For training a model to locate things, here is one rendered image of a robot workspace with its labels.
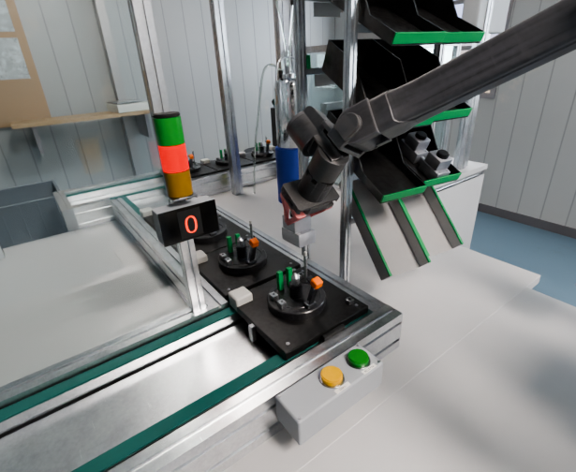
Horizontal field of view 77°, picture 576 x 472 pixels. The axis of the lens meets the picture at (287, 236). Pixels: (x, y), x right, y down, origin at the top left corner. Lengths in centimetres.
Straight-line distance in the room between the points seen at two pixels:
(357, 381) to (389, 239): 41
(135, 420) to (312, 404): 33
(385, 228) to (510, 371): 43
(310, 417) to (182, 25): 395
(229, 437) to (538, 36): 72
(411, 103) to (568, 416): 66
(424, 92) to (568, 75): 324
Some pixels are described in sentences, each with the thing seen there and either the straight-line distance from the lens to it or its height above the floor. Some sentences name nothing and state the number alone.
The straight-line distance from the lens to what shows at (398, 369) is 89.
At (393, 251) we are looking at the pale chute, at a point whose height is 103.
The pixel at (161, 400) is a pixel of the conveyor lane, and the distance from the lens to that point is 80.
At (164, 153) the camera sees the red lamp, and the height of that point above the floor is 135.
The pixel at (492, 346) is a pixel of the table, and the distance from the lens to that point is 102.
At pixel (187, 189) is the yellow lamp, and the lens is 74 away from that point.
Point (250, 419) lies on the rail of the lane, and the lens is 70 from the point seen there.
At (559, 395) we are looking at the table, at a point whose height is 86.
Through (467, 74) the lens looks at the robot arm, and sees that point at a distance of 58.
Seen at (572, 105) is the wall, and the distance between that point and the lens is 379.
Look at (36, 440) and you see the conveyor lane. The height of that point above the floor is 92.
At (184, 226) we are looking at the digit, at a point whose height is 120.
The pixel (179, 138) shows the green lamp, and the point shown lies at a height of 137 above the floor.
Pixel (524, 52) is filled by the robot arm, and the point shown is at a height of 149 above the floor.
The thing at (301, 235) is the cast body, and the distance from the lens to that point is 74.
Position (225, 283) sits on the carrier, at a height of 97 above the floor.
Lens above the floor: 149
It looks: 26 degrees down
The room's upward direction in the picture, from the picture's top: 3 degrees counter-clockwise
